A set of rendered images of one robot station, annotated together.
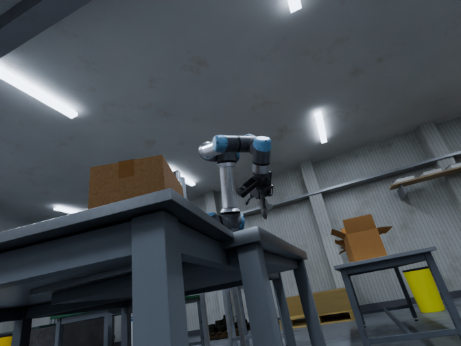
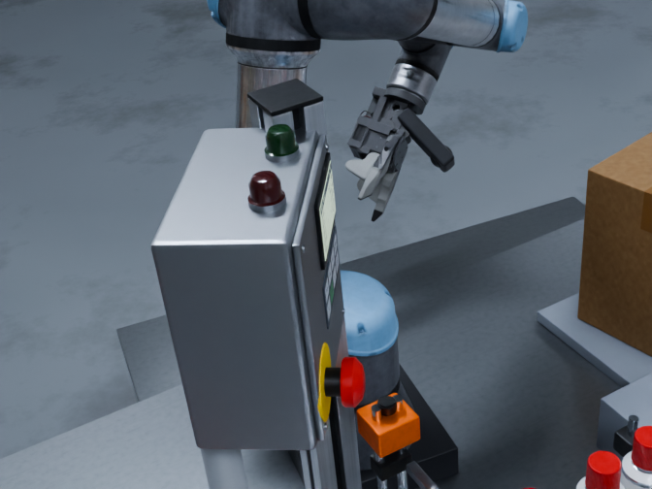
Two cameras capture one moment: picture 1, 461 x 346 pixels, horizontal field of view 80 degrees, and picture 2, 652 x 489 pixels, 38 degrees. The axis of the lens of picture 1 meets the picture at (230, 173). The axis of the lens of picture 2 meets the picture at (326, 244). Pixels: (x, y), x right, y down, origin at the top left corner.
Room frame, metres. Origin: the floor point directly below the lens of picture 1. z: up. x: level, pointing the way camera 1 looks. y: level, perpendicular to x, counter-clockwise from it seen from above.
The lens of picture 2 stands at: (2.07, 0.93, 1.81)
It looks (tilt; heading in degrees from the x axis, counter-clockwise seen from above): 33 degrees down; 234
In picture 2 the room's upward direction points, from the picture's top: 6 degrees counter-clockwise
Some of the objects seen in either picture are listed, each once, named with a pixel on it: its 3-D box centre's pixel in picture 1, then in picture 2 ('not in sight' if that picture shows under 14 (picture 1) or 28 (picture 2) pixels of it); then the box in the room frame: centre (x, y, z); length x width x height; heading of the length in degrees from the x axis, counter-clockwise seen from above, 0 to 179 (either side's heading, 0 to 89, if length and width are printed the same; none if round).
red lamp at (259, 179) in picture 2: not in sight; (265, 188); (1.77, 0.45, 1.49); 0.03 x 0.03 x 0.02
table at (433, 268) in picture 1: (386, 298); not in sight; (3.52, -1.48, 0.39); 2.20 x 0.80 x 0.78; 161
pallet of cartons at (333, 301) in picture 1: (317, 307); not in sight; (6.10, -1.22, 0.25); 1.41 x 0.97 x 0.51; 71
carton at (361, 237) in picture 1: (362, 239); not in sight; (2.75, -1.13, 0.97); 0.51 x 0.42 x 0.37; 77
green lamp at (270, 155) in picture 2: not in sight; (280, 140); (1.72, 0.40, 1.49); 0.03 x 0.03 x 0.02
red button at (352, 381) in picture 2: not in sight; (344, 381); (1.75, 0.49, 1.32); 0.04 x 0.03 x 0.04; 44
